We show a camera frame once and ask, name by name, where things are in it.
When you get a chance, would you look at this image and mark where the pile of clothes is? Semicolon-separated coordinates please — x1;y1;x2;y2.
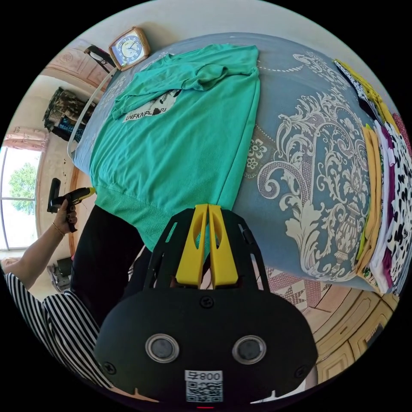
333;58;412;295

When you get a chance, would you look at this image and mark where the bed with blue patterned sheet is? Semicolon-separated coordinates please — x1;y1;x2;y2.
67;32;392;311

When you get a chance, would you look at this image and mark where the window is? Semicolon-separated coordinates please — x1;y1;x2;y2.
0;146;43;250

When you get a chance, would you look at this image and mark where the green long sleeve shirt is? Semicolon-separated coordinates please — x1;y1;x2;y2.
88;43;262;262

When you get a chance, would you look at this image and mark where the person's left forearm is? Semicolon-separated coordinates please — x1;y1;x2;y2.
1;222;67;291

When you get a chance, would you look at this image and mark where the person's body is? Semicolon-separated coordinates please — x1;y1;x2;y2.
2;204;156;391

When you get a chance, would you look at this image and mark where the wooden cupboard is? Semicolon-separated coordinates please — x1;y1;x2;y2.
302;283;388;384

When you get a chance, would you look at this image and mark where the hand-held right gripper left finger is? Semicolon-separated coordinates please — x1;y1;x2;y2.
176;204;209;286

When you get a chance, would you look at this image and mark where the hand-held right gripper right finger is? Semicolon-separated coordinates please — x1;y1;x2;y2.
208;204;239;287

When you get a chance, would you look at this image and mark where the person's left hand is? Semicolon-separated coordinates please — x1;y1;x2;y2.
52;199;79;236

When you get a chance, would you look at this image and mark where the pink curtain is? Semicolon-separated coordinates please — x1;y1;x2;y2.
2;127;49;152

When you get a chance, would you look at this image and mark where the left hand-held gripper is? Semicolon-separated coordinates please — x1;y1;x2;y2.
60;187;97;233

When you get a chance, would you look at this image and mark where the square wooden wall clock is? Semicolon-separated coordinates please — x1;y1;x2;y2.
108;27;151;72

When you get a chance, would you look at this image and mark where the camouflage bag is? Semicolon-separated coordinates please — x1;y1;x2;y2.
43;87;94;143

